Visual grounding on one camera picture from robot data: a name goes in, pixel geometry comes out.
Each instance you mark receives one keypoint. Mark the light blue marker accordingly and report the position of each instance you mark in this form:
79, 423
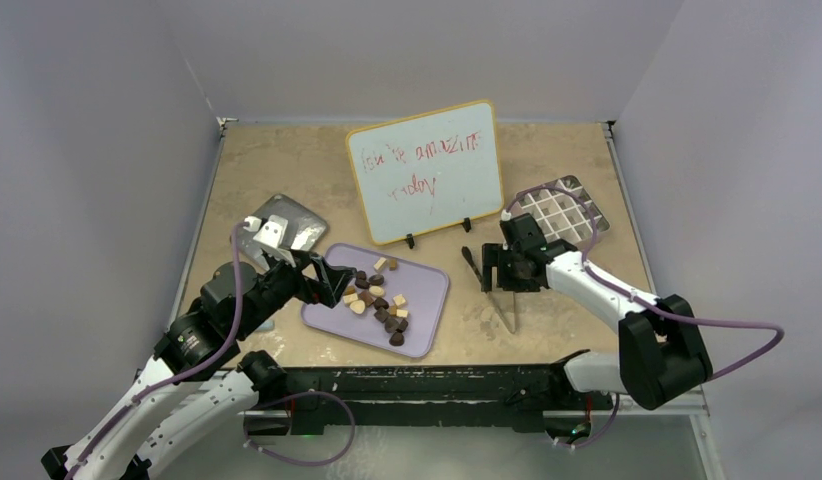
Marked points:
268, 325

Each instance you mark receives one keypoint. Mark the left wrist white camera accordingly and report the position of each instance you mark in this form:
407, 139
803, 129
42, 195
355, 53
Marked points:
263, 240

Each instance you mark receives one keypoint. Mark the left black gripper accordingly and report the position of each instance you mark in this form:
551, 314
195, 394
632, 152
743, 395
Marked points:
331, 279

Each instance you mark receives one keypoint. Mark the yellow framed whiteboard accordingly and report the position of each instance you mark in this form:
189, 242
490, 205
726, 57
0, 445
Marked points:
430, 171

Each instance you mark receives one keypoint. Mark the silver metal box lid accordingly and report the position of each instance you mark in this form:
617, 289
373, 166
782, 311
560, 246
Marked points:
305, 226

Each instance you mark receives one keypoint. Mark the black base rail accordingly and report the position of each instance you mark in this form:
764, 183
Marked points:
528, 398

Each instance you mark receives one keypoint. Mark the lilac plastic tray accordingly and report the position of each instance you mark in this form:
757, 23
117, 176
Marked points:
425, 290

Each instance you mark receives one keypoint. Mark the metal tweezers black tips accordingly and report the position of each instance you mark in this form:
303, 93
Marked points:
503, 303

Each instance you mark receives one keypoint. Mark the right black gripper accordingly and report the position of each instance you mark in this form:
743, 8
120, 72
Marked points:
493, 255

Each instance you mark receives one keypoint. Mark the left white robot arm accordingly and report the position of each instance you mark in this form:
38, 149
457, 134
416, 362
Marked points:
149, 425

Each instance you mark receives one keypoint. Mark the dark heart chocolate front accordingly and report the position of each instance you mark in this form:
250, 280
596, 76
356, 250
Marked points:
397, 339

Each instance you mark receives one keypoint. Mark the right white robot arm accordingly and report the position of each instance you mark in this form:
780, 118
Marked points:
661, 353

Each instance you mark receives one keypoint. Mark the white heart chocolate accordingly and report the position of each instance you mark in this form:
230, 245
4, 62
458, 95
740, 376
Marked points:
358, 307

